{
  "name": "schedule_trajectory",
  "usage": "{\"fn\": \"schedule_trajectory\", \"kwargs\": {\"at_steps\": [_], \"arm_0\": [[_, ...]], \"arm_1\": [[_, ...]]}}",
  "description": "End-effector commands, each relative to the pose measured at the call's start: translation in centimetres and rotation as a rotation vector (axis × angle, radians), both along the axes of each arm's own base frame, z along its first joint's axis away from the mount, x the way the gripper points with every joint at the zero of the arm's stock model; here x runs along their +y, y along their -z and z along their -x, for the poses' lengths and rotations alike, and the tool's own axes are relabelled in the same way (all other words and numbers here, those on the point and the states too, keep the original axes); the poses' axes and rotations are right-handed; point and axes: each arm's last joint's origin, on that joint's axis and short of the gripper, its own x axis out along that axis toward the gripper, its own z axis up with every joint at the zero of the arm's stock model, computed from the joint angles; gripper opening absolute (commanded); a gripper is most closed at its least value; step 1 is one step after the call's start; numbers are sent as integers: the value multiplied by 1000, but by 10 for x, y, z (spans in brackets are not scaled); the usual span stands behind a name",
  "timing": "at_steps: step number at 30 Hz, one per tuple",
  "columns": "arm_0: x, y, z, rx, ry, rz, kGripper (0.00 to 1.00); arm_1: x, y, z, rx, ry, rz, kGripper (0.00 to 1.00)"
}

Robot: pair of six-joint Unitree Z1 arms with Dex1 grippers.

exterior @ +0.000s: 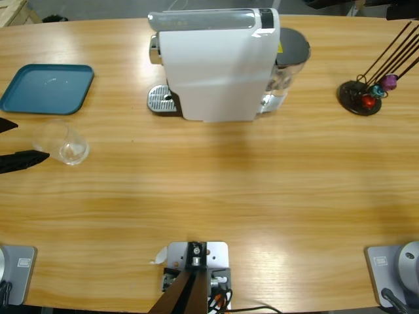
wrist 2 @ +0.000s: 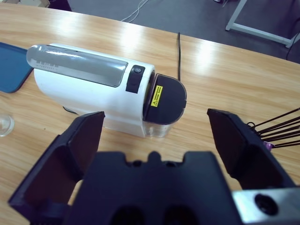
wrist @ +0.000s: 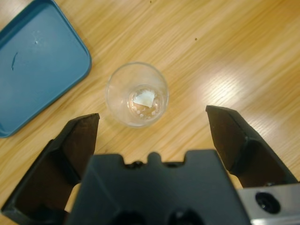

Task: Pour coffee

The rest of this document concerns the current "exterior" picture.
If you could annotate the teal plastic tray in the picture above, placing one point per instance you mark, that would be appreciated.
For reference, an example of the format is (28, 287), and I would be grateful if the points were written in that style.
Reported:
(46, 91)

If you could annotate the white capsule coffee machine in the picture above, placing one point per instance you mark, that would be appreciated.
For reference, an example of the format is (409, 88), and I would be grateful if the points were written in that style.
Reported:
(212, 72)

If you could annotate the dark camera mount post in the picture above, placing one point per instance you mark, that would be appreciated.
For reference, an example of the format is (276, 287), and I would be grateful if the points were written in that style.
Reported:
(186, 294)

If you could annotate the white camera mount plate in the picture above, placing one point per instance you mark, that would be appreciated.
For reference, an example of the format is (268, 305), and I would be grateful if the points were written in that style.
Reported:
(217, 252)

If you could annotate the red coffee capsule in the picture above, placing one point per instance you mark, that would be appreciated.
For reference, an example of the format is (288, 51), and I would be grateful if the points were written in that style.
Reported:
(369, 101)

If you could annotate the teal coffee capsule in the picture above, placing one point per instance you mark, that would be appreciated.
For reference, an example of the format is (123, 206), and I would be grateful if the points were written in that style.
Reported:
(379, 91)

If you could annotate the black object on floor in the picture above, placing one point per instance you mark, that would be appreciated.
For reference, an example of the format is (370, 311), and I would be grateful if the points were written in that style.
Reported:
(54, 18)

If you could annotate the robot arm grey base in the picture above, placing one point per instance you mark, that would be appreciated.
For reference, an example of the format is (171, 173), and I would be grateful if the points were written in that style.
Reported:
(386, 278)
(19, 274)

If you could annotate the black capsule holder with rods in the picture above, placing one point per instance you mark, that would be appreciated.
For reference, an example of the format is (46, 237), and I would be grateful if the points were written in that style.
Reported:
(350, 95)

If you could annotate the clear water tank black lid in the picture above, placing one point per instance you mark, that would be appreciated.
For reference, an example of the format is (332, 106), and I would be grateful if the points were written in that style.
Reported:
(293, 45)

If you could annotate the purple coffee capsule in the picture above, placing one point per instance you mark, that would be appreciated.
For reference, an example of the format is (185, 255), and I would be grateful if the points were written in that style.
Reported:
(390, 81)

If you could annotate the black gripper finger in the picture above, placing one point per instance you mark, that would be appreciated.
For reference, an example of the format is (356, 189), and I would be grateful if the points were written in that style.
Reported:
(6, 125)
(16, 162)

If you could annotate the white paper tape piece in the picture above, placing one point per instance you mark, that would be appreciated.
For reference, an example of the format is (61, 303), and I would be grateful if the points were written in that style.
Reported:
(160, 256)

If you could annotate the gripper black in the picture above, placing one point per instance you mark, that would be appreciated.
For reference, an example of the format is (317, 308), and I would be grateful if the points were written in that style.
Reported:
(404, 6)

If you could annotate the clear drinking glass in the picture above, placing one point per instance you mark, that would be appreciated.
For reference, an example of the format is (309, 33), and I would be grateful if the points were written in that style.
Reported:
(70, 150)

